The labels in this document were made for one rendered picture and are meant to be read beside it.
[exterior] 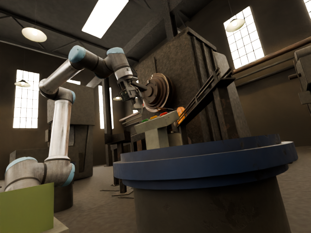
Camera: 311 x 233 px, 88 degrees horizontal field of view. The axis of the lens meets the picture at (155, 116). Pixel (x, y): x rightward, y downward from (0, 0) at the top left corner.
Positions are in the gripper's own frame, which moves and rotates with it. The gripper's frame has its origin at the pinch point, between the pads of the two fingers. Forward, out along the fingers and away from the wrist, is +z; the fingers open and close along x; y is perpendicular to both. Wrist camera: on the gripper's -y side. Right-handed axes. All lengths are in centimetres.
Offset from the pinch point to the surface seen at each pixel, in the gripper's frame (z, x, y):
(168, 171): 10, 55, 48
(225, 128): 21.3, 37.9, -9.0
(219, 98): 7.8, 38.0, -13.8
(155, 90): -19, -52, -76
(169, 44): -69, -39, -118
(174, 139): 21.5, 8.4, -7.9
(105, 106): -117, -700, -389
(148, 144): 17.2, 4.8, 7.8
